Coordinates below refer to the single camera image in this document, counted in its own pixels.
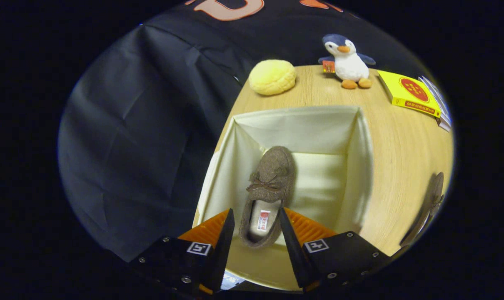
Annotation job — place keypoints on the yellow round bun plush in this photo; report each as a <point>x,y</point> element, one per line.
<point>273,77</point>

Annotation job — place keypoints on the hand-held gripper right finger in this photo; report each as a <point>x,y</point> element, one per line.
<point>293,250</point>

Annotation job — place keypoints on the yellow box with red circle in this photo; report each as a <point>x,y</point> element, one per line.
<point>406,93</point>

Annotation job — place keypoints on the cream fabric storage box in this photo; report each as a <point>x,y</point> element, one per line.
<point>302,133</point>

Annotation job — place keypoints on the brown felt shoe with bow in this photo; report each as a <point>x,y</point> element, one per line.
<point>273,171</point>
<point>433,196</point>

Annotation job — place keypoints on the blue white penguin plush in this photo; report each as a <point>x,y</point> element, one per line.
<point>350,64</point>

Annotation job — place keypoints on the black backdrop cloth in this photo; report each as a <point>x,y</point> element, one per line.
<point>131,146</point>

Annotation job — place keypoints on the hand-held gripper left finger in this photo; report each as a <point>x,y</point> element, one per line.
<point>223,250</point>

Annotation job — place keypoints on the white floral cover book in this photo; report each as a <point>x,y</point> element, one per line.
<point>437,98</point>

